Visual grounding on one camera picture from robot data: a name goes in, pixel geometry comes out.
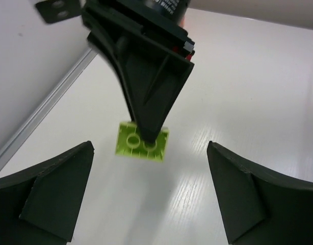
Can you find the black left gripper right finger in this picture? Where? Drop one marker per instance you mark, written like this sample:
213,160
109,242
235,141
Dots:
259,205

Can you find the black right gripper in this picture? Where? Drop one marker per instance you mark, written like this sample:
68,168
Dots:
150,75

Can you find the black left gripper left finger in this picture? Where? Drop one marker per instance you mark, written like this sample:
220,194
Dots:
41,204

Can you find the yellow-green lego brick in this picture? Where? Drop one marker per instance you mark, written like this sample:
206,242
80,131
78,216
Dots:
131,144

